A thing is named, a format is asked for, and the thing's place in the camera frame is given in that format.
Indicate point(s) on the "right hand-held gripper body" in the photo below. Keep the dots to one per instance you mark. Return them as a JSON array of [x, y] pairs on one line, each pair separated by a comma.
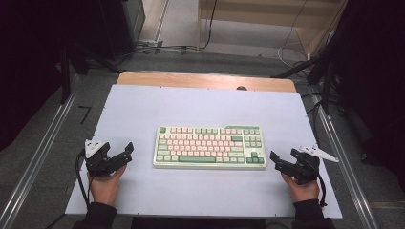
[[305, 167]]

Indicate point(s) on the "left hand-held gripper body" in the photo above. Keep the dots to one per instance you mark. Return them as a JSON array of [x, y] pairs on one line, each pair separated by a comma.
[[97, 160]]

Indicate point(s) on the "green and pink keyboard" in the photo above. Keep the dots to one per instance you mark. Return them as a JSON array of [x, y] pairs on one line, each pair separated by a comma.
[[210, 147]]

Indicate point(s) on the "person's right hand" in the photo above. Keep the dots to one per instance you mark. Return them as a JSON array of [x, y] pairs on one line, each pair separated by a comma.
[[302, 191]]

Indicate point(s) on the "person's left hand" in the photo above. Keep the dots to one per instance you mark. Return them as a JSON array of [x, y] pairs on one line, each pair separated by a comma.
[[106, 187]]

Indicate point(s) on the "black metal stand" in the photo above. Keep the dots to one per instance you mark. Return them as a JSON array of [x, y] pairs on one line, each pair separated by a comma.
[[326, 86]]

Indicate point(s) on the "white table cover board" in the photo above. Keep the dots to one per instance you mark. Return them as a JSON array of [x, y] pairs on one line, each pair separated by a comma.
[[203, 105]]

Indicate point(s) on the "black cabinet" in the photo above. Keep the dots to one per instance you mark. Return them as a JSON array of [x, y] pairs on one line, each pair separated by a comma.
[[122, 25]]

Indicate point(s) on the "wooden shelf unit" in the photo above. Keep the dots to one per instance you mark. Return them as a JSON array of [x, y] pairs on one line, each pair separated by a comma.
[[254, 19]]

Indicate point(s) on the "metal floor rail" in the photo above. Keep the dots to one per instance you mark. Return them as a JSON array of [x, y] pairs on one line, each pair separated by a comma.
[[35, 162], [347, 171]]

